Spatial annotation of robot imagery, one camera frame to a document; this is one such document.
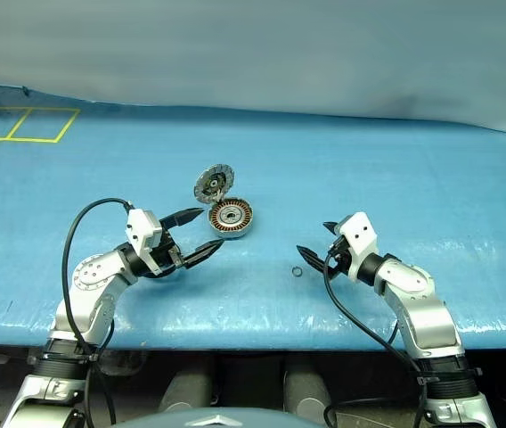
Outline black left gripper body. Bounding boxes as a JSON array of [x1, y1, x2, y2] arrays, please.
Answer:
[[139, 217, 188, 280]]

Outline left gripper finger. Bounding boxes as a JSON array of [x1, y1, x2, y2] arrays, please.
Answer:
[[180, 238, 226, 270], [159, 208, 205, 231]]

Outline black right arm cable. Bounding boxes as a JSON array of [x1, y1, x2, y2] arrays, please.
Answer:
[[322, 249, 430, 428]]

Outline blue table cover sheet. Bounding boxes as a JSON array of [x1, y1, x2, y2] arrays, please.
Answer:
[[0, 82, 506, 351]]

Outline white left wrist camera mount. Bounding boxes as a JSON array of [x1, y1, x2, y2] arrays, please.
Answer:
[[124, 208, 164, 276]]

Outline silver motor base copper windings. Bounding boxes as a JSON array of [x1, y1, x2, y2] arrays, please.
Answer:
[[208, 197, 254, 240]]

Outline grey rounded robot leg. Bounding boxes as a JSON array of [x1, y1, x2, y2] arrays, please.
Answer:
[[282, 369, 334, 414], [159, 369, 213, 414]]

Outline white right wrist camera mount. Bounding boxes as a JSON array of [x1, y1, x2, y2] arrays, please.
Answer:
[[337, 212, 379, 284]]

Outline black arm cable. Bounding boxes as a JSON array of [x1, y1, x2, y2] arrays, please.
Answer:
[[322, 249, 430, 428], [61, 198, 135, 427]]

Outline yellow tape double square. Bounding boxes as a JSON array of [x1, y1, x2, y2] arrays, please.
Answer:
[[0, 106, 81, 144]]

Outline grey-blue robot torso shell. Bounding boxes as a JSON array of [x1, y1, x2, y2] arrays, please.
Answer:
[[117, 407, 325, 428]]

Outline grey toothed rotor disc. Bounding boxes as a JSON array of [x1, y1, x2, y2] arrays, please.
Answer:
[[193, 163, 236, 205]]

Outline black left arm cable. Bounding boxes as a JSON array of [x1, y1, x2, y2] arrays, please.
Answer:
[[61, 198, 135, 427]]

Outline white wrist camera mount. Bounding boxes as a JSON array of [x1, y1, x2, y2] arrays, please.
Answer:
[[124, 208, 164, 276], [337, 212, 379, 284]]

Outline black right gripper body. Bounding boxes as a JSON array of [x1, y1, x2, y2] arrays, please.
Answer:
[[323, 234, 355, 281]]

